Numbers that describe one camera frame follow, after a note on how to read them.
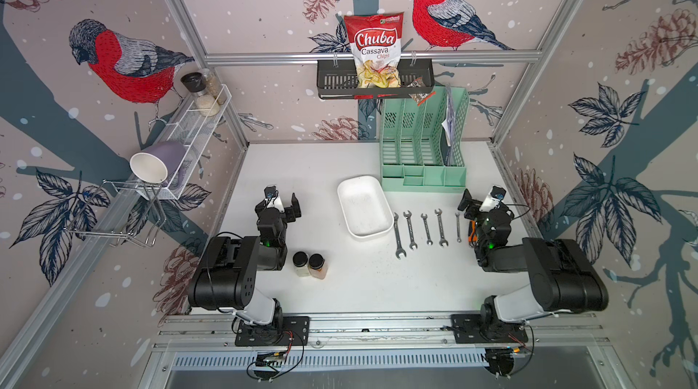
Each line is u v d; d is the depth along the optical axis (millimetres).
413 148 1183
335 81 951
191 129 817
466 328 730
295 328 729
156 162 608
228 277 455
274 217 715
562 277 452
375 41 810
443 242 902
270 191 781
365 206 968
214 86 856
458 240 905
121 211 580
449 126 878
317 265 765
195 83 779
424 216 976
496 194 761
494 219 689
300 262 781
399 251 878
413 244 904
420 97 899
